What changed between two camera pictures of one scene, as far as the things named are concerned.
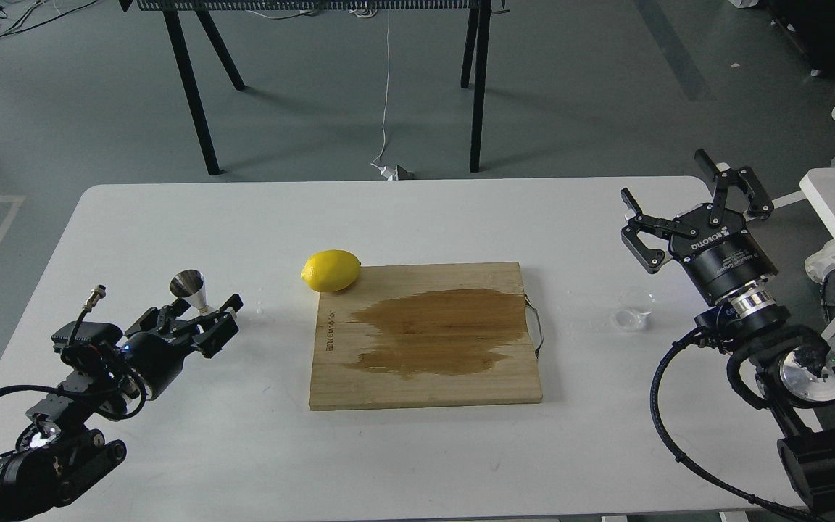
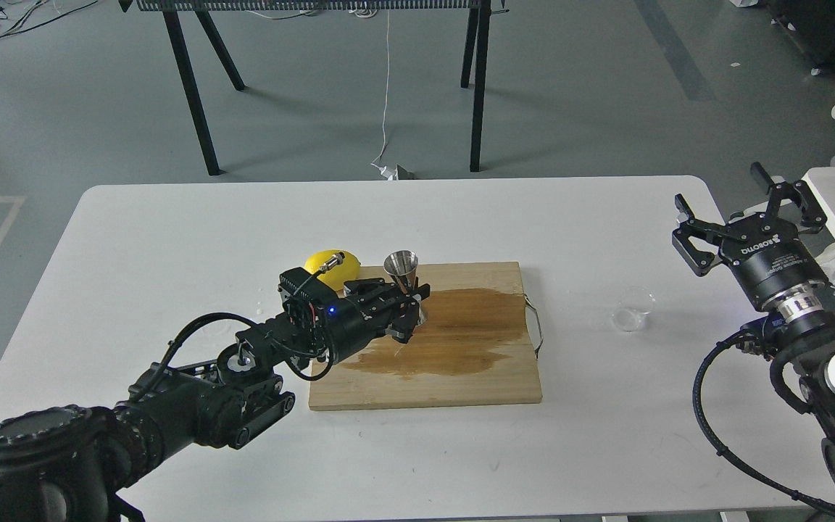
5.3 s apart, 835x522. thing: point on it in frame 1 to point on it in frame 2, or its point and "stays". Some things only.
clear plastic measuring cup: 633,306 stays
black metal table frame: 476,35 stays
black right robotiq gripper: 711,239 to 765,251
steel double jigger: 190,283 to 402,265
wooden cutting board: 425,335 stays
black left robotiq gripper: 158,360 to 351,322
